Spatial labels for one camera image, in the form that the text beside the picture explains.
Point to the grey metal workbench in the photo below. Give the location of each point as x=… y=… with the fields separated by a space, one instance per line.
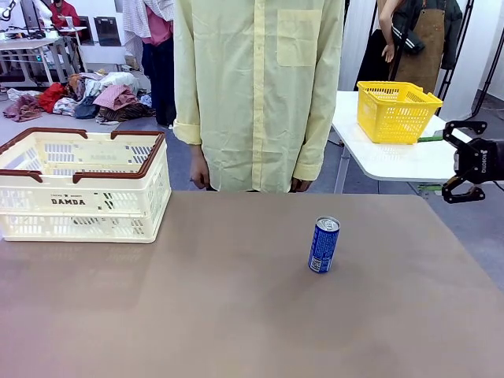
x=23 y=44

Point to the dark navy trousers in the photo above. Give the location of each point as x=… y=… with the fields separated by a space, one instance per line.
x=161 y=78

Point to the person's right forearm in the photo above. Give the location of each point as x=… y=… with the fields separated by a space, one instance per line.
x=199 y=150

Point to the maroon patterned garment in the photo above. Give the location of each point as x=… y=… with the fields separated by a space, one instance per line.
x=23 y=110

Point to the black stand pole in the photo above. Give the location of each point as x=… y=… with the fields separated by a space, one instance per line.
x=453 y=55
x=488 y=55

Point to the blue drink can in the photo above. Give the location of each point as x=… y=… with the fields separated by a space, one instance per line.
x=323 y=248

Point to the white side table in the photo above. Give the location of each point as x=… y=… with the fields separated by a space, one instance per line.
x=393 y=161

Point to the person's right hand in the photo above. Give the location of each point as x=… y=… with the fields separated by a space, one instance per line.
x=200 y=173

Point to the pink shirt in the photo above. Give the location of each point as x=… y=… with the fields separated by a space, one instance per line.
x=157 y=29

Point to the yellow plastic basket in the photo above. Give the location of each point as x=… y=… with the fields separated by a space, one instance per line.
x=393 y=118

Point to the pink checked garment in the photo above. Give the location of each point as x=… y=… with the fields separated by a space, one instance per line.
x=118 y=96

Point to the person in yellow shirt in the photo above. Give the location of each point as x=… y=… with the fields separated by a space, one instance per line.
x=252 y=98

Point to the white checked shirt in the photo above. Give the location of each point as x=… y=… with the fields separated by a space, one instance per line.
x=134 y=19

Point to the blue denim garment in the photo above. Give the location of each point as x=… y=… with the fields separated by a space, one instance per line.
x=86 y=108

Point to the red garment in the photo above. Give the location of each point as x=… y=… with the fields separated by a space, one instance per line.
x=51 y=96

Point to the cream plastic shopping basket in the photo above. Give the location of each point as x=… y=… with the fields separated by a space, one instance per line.
x=78 y=220

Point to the brown striped garment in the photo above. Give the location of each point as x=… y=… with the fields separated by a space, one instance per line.
x=122 y=115

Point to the person's left hand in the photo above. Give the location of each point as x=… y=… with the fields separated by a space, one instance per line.
x=299 y=185

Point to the person in red jacket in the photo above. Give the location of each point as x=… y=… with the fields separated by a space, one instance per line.
x=65 y=13

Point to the white crumpled garment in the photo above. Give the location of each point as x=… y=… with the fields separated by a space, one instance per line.
x=21 y=94

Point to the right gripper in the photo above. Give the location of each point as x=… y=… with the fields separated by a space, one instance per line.
x=482 y=159

